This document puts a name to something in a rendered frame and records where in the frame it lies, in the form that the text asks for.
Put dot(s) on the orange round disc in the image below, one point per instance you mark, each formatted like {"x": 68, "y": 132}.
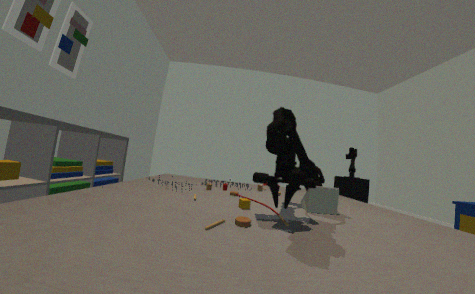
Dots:
{"x": 243, "y": 221}

